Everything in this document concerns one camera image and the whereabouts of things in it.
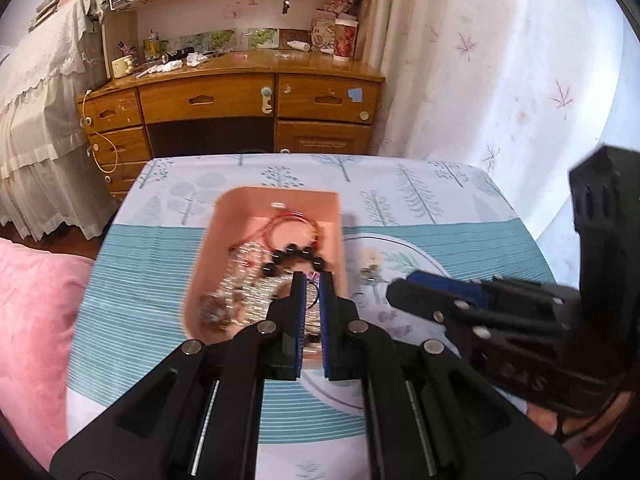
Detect white lace cover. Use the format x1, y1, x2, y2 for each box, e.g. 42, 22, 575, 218
1, 0, 116, 240

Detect pink jewelry box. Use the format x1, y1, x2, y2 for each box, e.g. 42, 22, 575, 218
181, 186, 346, 370

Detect gold earrings and rings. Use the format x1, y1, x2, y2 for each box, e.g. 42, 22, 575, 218
349, 246, 402, 340

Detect black bead bracelet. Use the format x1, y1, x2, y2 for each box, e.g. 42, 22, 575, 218
261, 242, 327, 281

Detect gold leaf hair comb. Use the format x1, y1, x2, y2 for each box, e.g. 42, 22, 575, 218
198, 242, 328, 334

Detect teal tree pattern tablecloth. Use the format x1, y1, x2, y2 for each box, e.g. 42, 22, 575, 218
64, 152, 561, 480

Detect wooden desk with drawers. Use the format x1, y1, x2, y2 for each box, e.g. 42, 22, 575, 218
76, 50, 384, 200

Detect red braided bracelet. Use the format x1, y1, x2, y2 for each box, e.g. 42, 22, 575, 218
229, 209, 324, 252

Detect red floral cup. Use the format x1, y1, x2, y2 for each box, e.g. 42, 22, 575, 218
333, 18, 358, 62

